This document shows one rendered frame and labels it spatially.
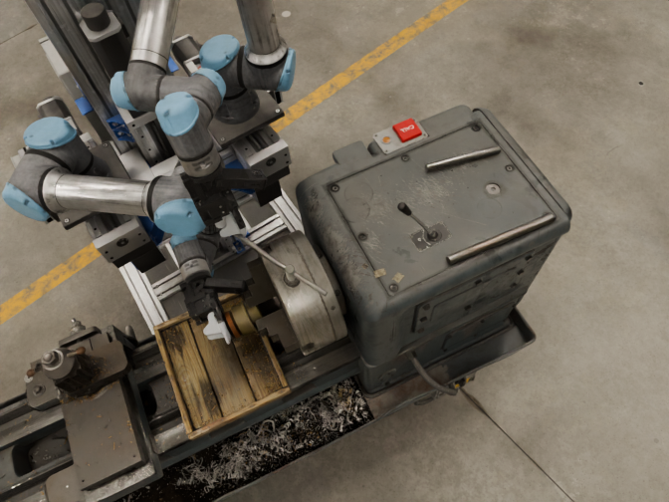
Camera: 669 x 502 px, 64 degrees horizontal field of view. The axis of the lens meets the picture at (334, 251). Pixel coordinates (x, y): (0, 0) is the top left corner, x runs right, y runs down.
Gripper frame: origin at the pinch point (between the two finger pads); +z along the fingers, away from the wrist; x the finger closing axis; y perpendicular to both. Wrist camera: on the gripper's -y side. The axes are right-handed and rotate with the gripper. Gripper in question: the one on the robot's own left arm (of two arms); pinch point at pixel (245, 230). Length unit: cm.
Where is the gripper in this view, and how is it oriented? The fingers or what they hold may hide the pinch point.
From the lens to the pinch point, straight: 125.7
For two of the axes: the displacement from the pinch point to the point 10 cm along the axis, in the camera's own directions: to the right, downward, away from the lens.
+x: 4.1, 6.1, -6.8
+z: 2.0, 6.6, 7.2
